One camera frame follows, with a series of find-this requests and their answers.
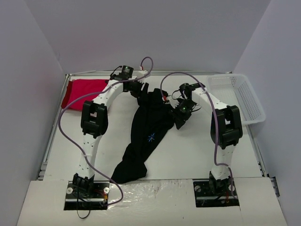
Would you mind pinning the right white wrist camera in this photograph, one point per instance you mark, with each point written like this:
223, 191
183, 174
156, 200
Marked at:
171, 101

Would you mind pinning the white plastic basket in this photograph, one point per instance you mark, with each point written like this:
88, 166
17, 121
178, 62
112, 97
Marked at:
236, 89

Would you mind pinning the black t shirt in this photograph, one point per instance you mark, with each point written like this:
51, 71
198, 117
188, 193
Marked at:
150, 124

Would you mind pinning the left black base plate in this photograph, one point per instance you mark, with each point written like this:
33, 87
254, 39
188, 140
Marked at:
96, 199

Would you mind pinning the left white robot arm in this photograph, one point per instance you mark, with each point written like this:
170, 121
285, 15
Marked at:
94, 122

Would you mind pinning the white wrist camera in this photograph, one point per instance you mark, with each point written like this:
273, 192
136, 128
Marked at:
171, 101
141, 75

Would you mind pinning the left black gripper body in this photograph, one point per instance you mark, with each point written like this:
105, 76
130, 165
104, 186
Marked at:
141, 89

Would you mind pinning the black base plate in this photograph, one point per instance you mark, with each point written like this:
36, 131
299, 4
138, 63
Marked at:
205, 197
96, 199

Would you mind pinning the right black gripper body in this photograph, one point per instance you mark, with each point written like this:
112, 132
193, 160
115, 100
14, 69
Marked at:
177, 115

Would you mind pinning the folded red t shirt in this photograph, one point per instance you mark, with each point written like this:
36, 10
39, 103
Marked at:
80, 87

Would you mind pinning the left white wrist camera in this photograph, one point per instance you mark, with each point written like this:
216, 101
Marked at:
141, 75

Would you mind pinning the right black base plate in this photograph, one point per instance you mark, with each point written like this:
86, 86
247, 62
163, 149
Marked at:
205, 197

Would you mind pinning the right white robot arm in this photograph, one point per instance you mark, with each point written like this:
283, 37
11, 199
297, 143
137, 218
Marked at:
225, 130

